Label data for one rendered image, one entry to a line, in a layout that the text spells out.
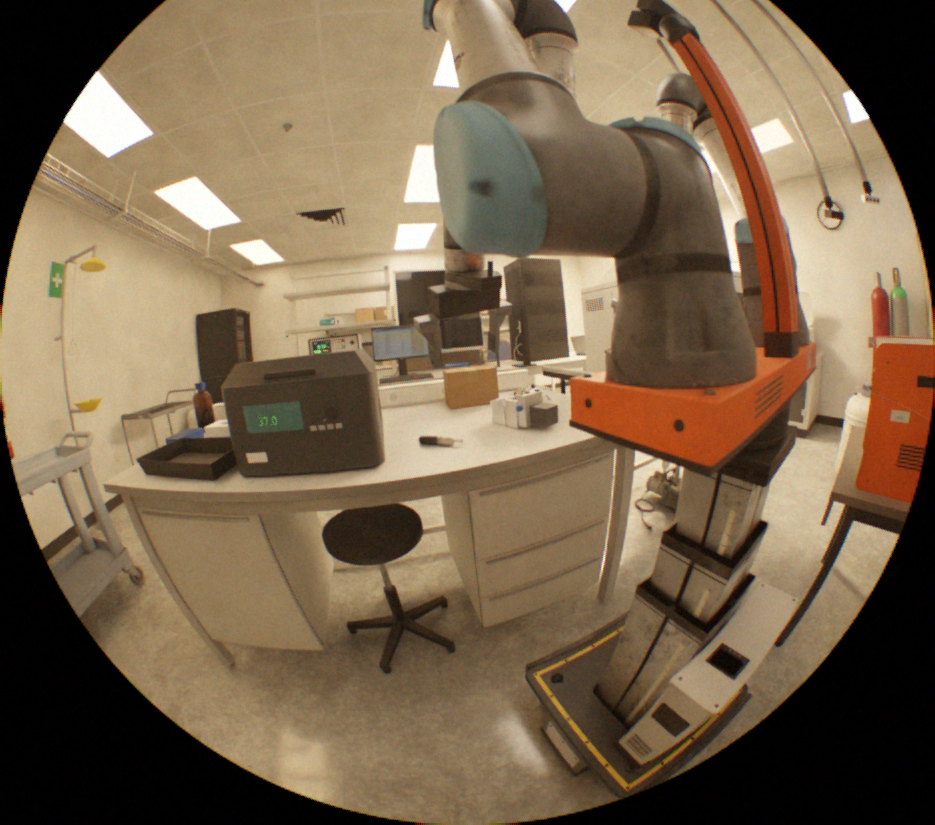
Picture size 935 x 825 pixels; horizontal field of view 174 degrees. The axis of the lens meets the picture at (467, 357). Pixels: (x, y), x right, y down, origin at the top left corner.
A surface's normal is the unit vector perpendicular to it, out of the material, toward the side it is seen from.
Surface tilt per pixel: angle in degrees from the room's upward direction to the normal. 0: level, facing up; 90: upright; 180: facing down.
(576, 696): 0
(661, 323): 72
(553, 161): 105
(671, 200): 115
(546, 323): 90
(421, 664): 0
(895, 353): 90
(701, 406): 90
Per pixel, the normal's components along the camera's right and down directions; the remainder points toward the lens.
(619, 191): 0.19, 0.47
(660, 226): 0.18, 0.76
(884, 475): -0.96, 0.11
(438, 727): -0.09, -0.99
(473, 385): 0.20, 0.05
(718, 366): -0.31, 0.09
